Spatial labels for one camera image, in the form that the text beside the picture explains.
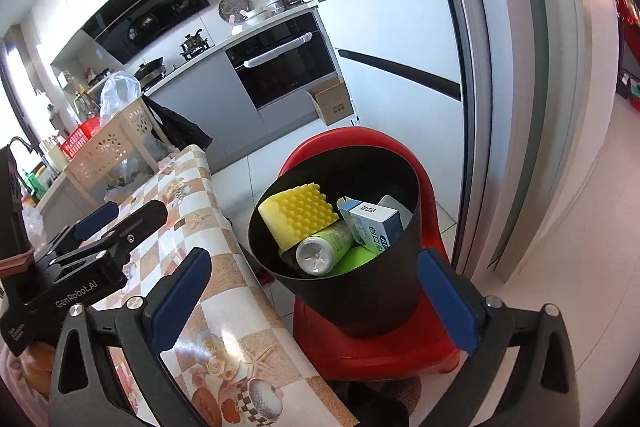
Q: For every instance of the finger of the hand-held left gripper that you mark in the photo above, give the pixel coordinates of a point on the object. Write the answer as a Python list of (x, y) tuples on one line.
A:
[(135, 227), (97, 214)]

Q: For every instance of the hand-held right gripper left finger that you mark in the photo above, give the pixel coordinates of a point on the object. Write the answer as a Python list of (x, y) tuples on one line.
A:
[(180, 302)]

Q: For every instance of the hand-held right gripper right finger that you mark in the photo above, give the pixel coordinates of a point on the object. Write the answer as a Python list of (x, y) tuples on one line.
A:
[(447, 302)]

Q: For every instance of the black trash bin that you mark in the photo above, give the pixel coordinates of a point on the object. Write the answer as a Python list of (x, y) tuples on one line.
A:
[(350, 302)]

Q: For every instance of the white blue mask box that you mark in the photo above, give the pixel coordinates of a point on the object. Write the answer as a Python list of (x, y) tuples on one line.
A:
[(372, 227)]

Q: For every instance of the white paper packaging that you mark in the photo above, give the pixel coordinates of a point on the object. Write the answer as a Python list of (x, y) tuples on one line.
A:
[(397, 207)]

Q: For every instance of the white green plastic bottle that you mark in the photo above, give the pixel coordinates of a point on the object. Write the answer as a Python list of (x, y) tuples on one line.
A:
[(315, 257)]

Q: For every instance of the yellow sponge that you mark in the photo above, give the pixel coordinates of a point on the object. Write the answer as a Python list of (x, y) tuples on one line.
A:
[(300, 212)]

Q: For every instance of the green dish soap bottle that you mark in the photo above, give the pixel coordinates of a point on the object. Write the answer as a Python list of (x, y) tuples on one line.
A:
[(30, 183)]

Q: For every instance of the beige plastic chair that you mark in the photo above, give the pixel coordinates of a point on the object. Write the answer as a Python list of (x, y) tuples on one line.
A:
[(115, 142)]

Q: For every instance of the red plastic basket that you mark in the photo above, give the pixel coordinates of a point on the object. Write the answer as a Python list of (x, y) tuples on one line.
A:
[(80, 139)]

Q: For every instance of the red plastic stool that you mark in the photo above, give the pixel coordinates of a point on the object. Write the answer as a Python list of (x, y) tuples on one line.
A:
[(380, 352)]

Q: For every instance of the black kitchen faucet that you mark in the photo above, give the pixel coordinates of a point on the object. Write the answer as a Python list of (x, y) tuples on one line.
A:
[(22, 142)]

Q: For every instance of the black garment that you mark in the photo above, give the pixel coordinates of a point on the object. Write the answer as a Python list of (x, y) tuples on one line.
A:
[(175, 124)]

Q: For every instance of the clear plastic bag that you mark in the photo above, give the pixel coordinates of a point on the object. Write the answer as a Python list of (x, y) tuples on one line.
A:
[(120, 94)]

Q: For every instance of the black frying pan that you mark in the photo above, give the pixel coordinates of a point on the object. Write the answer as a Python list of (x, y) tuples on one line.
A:
[(149, 69)]

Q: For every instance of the dark cooking pot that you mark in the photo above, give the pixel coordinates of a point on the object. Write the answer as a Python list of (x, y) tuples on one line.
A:
[(192, 43)]

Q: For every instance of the black range hood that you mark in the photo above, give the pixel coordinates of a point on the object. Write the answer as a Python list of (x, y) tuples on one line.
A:
[(150, 7)]

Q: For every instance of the black built-in oven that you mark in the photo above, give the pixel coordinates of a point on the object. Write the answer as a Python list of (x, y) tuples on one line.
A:
[(285, 67)]

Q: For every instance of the brown cardboard box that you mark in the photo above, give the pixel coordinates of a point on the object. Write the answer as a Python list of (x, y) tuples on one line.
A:
[(332, 104)]

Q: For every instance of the grey round steamer plate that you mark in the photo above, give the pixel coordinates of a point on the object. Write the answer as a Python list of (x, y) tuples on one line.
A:
[(234, 8)]

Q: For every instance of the white refrigerator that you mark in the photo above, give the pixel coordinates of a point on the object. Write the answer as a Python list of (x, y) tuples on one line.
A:
[(395, 17)]

